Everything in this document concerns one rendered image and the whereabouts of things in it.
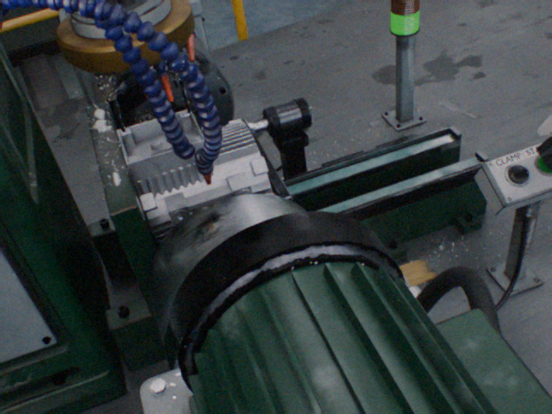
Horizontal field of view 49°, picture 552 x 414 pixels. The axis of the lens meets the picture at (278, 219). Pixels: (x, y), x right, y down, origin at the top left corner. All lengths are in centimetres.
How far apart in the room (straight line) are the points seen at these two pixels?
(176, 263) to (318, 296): 37
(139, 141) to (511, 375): 74
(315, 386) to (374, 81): 138
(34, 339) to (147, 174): 28
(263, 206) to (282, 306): 38
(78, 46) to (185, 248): 28
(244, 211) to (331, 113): 85
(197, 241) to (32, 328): 29
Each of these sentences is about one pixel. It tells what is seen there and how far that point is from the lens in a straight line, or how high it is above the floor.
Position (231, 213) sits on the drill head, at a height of 116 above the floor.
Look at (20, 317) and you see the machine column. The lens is 90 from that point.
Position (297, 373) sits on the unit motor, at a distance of 36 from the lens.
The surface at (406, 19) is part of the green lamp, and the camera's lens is 137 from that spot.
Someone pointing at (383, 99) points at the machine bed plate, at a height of 80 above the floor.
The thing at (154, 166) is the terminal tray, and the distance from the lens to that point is 92.
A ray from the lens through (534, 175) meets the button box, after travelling 96.
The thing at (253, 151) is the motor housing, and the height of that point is 109.
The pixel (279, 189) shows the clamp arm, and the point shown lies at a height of 103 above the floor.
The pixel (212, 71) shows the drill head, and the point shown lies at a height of 111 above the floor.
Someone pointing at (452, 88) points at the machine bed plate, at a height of 80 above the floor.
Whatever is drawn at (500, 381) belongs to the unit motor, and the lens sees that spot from 41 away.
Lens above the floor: 165
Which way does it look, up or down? 42 degrees down
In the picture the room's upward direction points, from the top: 10 degrees counter-clockwise
